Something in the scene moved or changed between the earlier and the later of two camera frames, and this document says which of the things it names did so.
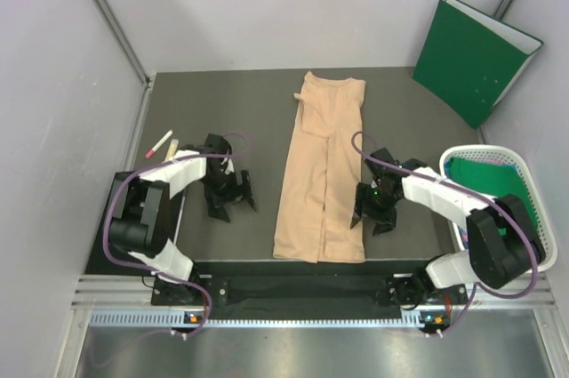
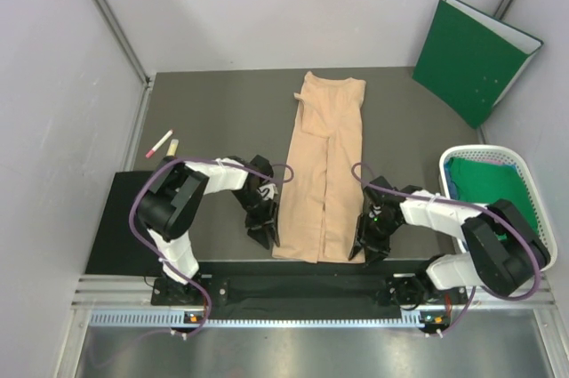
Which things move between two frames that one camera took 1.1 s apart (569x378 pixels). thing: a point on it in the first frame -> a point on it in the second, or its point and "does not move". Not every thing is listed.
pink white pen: (151, 153) does not move
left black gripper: (236, 194) -> (256, 228)
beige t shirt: (316, 210) does not move
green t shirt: (493, 179) does not move
